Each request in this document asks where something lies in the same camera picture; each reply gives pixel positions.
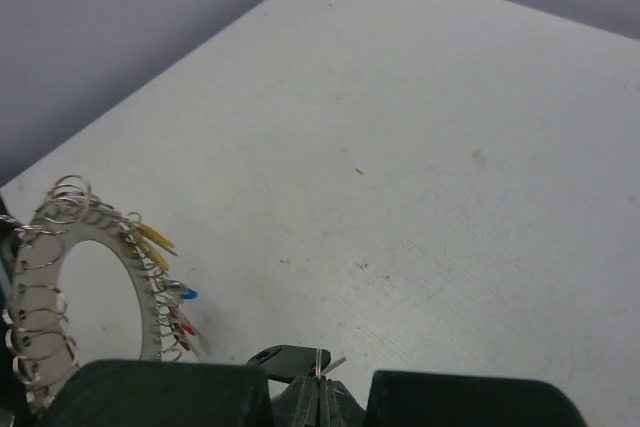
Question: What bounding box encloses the key with black tag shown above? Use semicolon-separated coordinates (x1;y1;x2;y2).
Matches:
246;345;346;384

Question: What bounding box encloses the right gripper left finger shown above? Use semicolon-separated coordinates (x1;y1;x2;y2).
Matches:
37;360;317;426

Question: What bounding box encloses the key with red tag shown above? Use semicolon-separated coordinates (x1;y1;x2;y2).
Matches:
172;320;196;340

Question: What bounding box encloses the metal keyring disc with rings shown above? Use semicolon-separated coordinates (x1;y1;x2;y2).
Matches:
1;175;211;415

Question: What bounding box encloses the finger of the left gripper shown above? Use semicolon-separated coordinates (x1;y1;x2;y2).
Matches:
0;196;21;338

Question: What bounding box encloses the key with yellow tag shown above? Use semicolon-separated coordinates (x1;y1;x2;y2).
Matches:
134;220;177;256
137;238;170;272

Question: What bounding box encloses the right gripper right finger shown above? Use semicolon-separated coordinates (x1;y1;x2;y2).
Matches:
319;371;586;426

